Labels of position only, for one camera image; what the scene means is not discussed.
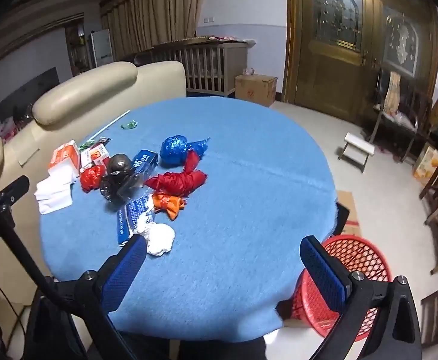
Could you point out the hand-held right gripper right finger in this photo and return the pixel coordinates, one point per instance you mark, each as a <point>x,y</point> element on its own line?
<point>324,273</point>

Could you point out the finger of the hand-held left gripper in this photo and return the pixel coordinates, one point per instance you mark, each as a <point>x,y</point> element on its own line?
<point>14,189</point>

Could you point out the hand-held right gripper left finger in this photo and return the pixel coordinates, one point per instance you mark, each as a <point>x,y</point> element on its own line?
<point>125,273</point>

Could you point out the red plastic basket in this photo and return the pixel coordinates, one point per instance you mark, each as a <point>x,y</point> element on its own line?
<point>357,255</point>

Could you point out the white paper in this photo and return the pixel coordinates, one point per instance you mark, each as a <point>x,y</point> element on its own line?
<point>158,236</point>

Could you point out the blue toothpaste box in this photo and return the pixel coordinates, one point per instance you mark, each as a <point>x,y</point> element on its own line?
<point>128,221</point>

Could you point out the small red plastic bag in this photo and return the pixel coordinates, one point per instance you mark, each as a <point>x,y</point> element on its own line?
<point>91,178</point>

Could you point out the orange plastic bag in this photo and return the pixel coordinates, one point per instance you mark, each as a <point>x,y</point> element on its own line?
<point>170,204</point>

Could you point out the red white small box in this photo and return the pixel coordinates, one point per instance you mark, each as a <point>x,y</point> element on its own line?
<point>93,155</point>

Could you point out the clear plastic tray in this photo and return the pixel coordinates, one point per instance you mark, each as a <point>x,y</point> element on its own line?
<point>136,185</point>

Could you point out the black plastic bag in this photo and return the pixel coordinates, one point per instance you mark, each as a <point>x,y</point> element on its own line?
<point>119,168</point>

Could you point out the large red plastic bag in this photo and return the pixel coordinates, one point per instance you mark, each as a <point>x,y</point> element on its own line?
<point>177,182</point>

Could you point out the small blue box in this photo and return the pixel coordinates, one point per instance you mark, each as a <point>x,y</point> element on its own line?
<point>143,159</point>

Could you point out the blue plastic bag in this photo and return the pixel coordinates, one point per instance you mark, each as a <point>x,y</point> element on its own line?
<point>173,150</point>

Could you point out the papers and packets at edge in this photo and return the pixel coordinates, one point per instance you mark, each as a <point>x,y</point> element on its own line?
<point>53,191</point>

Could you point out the orange tissue pack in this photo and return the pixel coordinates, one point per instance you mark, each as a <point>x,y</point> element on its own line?
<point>64,155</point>

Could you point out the cardboard box on floor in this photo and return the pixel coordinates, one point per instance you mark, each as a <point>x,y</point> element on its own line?
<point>354,210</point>

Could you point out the green candy wrapper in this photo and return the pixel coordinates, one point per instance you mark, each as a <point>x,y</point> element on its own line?
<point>86,145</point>
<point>129,124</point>

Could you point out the black television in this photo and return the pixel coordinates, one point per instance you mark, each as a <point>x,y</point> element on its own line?
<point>27,93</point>

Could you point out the small black packet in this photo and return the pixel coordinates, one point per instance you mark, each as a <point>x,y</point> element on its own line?
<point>103,141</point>

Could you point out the white plastic stick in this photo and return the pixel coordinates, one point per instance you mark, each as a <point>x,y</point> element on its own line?
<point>110,124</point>

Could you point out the cream leather sofa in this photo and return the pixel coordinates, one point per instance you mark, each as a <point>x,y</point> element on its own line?
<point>83,93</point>

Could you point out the person's dark pants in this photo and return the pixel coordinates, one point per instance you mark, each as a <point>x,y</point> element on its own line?
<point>219,350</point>

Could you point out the small white stool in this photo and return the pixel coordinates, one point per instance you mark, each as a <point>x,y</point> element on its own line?
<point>359,144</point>

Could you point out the orange white carton box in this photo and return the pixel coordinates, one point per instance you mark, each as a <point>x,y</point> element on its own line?
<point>427,163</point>

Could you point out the white standing air conditioner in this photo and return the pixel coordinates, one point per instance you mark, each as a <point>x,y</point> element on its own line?
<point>101,48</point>

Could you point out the black armchair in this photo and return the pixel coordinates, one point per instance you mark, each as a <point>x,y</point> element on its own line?
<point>402,120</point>

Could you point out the striped beige scarf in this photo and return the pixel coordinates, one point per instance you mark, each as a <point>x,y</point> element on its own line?
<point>391,93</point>

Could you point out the brown cardboard box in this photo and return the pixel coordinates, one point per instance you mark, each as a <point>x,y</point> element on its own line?
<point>254,90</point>

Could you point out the wooden double door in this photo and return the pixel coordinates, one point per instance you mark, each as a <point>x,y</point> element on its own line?
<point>335,63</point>

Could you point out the clear plastic bag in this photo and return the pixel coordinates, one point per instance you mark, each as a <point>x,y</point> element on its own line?
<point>249,72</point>

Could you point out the wooden baby crib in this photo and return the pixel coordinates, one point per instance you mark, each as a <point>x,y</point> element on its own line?
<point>207,67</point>

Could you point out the beige curtain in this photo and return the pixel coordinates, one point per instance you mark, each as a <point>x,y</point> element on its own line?
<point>155,11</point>

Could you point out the pink cloth pile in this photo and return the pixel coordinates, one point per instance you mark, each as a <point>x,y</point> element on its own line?
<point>226,38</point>

